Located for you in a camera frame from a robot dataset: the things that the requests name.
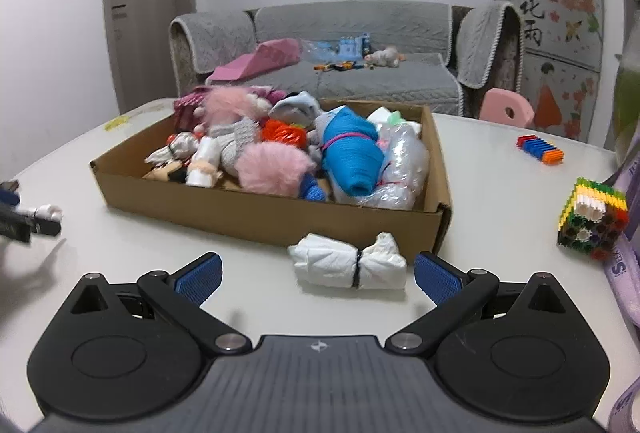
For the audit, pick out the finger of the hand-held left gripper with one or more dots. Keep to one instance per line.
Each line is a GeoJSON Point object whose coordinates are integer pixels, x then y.
{"type": "Point", "coordinates": [20, 225]}
{"type": "Point", "coordinates": [9, 193]}

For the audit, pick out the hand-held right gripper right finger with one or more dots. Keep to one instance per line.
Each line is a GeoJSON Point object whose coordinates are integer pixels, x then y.
{"type": "Point", "coordinates": [439, 278]}

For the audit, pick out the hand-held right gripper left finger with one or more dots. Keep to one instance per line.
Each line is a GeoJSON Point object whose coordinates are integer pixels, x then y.
{"type": "Point", "coordinates": [200, 282]}

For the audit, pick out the cardboard box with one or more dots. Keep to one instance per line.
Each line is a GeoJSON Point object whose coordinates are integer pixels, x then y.
{"type": "Point", "coordinates": [250, 213]}

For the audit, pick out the white cloth bundle black band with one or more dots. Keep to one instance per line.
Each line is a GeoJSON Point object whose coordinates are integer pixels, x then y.
{"type": "Point", "coordinates": [330, 263]}

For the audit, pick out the white green sock bundle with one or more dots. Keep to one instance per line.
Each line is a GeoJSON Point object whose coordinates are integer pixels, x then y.
{"type": "Point", "coordinates": [392, 118]}

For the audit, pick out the pink sock bundle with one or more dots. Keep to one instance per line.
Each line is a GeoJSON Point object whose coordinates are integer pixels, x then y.
{"type": "Point", "coordinates": [190, 105]}

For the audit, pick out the clear plastic bag bundle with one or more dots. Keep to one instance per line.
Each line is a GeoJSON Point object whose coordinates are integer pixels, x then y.
{"type": "Point", "coordinates": [405, 168]}

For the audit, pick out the white sock roll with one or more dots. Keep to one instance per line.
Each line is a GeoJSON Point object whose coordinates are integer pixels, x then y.
{"type": "Point", "coordinates": [202, 160]}

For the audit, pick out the yellow sticker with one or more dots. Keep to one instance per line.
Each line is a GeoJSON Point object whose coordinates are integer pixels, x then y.
{"type": "Point", "coordinates": [117, 123]}

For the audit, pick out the pink fluffy ball blue knit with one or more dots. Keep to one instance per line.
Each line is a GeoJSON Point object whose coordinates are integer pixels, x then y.
{"type": "Point", "coordinates": [272, 170]}

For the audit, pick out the grey white sock bundle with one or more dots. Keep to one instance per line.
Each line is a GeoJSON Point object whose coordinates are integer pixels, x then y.
{"type": "Point", "coordinates": [235, 145]}

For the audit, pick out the colourful block strip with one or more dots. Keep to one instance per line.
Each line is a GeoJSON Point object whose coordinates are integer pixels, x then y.
{"type": "Point", "coordinates": [541, 149]}

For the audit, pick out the colourful block cube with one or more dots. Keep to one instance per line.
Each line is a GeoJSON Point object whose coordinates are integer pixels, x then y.
{"type": "Point", "coordinates": [592, 218]}

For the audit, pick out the orange mesh ball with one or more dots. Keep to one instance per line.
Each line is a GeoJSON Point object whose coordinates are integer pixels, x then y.
{"type": "Point", "coordinates": [284, 133]}

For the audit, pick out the pink fluffy toy with sunglasses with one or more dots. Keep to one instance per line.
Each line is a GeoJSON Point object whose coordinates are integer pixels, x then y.
{"type": "Point", "coordinates": [230, 105]}

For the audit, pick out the pink plastic chair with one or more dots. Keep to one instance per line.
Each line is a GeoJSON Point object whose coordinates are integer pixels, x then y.
{"type": "Point", "coordinates": [505, 108]}

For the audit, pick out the grey covered sofa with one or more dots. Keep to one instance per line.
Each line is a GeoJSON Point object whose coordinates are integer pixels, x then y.
{"type": "Point", "coordinates": [380, 83]}

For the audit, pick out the white plush toy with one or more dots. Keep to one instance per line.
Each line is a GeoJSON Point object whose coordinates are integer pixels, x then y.
{"type": "Point", "coordinates": [385, 56]}

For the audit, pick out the pink foam pad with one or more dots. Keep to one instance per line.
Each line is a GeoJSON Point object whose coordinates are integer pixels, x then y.
{"type": "Point", "coordinates": [255, 60]}

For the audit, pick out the grey door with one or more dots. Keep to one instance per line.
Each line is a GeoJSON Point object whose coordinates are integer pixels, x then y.
{"type": "Point", "coordinates": [150, 13]}

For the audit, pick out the small toy pieces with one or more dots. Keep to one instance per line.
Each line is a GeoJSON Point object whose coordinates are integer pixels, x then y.
{"type": "Point", "coordinates": [340, 66]}

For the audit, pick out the blue toy castle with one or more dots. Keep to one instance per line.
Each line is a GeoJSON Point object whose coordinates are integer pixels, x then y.
{"type": "Point", "coordinates": [355, 47]}

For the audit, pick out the fridge with flower stickers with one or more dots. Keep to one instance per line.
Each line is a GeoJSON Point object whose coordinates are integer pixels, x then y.
{"type": "Point", "coordinates": [550, 23]}

